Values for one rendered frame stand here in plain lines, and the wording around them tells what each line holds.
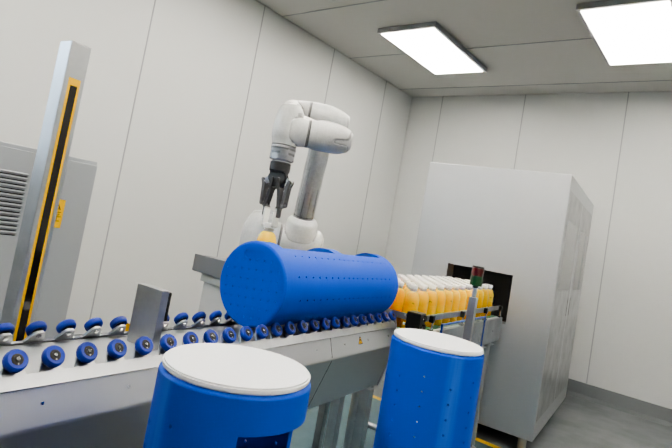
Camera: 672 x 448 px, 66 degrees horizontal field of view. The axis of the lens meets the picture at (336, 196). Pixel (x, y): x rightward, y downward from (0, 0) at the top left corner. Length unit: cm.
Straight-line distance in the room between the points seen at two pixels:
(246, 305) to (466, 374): 72
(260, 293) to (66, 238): 154
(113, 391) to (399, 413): 79
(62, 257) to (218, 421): 223
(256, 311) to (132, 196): 303
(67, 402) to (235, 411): 46
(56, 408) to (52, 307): 187
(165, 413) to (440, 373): 85
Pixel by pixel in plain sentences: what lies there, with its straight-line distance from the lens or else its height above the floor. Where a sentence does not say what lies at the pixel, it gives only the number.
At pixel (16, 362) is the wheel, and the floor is 96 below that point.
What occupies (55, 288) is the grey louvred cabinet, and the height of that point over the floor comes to 76.
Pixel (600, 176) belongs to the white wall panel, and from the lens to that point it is 659.
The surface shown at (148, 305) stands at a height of 103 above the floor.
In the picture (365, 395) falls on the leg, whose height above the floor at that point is 60.
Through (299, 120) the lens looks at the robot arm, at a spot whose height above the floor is 167.
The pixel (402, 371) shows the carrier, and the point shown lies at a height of 94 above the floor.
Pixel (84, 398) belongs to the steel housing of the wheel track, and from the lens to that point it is 130.
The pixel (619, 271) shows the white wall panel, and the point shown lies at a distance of 644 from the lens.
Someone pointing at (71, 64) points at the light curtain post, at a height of 163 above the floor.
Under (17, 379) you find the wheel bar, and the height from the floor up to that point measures 93.
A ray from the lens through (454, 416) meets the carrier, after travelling 164.
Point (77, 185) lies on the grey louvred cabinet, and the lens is 304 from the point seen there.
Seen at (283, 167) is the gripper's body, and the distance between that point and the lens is 185.
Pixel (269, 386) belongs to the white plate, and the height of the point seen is 104.
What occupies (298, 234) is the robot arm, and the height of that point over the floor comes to 126.
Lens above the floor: 132
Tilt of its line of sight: 4 degrees up
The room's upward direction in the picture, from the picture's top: 10 degrees clockwise
